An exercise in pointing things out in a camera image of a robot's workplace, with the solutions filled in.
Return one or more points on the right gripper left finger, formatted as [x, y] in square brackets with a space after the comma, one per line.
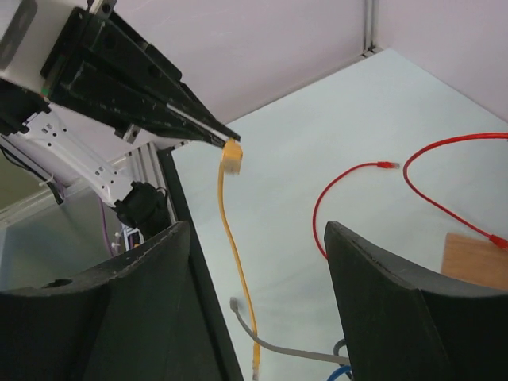
[133, 317]

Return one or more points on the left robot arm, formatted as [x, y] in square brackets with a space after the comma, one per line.
[28, 115]

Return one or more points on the aluminium frame profile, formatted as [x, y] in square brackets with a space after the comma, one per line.
[141, 163]

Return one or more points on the wooden base board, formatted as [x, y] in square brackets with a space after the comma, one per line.
[474, 261]

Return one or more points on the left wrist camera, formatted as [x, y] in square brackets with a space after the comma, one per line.
[29, 29]

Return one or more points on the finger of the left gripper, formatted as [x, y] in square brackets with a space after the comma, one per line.
[99, 96]
[127, 57]

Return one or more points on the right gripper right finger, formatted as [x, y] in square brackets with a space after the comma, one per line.
[402, 321]

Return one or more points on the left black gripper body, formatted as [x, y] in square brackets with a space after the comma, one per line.
[77, 43]

